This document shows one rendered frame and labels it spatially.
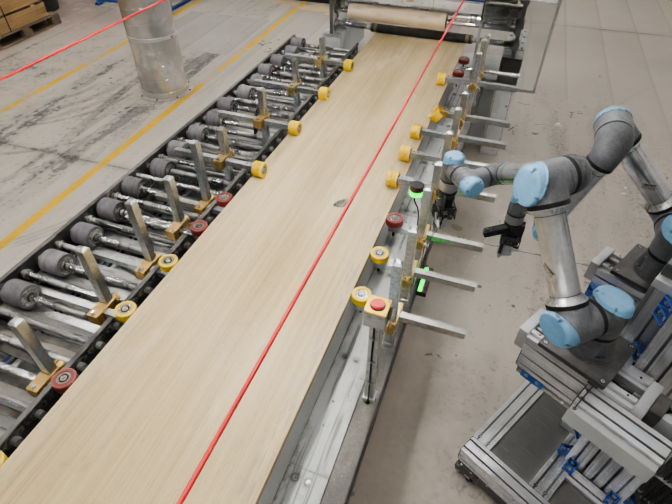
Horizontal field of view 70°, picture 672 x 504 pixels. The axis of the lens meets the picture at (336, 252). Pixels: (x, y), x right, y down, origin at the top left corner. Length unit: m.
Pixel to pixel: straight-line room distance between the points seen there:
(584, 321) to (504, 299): 1.76
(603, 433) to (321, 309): 0.99
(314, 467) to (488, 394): 1.26
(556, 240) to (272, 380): 0.98
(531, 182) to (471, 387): 1.60
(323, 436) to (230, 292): 0.65
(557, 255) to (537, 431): 1.22
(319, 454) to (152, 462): 0.57
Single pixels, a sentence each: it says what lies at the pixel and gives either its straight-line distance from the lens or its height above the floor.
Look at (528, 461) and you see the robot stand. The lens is 2.44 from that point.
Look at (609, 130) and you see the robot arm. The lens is 1.82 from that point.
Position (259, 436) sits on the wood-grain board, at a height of 0.90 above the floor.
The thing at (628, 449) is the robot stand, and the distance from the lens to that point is 1.73.
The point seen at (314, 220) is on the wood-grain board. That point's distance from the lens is 2.23.
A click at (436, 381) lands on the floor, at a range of 2.78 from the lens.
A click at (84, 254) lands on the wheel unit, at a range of 1.95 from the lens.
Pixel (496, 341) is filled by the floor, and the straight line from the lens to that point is 3.02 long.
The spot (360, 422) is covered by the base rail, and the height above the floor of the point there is 0.70.
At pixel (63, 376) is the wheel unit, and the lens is 1.89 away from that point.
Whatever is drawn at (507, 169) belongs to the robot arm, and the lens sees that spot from 1.78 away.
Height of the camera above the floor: 2.32
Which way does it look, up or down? 43 degrees down
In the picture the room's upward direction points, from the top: straight up
